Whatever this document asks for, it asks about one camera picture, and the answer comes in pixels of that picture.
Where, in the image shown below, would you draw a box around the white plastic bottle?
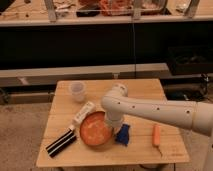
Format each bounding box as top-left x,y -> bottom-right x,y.
69,101 -> 96,130

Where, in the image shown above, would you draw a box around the orange ceramic bowl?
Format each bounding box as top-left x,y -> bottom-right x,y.
79,111 -> 113,146

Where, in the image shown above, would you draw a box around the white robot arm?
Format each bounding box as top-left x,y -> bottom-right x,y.
101,84 -> 213,171

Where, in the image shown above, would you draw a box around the clear plastic cup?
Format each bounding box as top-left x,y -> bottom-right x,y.
69,81 -> 86,102

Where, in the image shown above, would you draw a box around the black striped box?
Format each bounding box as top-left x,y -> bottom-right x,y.
46,130 -> 77,157

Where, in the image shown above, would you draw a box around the orange carrot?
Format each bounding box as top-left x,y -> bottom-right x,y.
152,124 -> 163,157

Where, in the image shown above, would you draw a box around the wooden table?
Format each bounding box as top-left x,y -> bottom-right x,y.
36,81 -> 189,167

